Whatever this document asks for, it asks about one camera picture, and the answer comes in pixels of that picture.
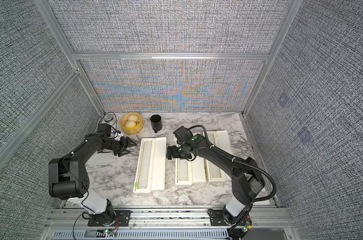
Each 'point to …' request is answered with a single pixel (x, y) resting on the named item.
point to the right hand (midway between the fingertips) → (172, 153)
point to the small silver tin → (110, 118)
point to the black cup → (156, 123)
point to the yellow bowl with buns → (131, 123)
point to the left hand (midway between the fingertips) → (135, 146)
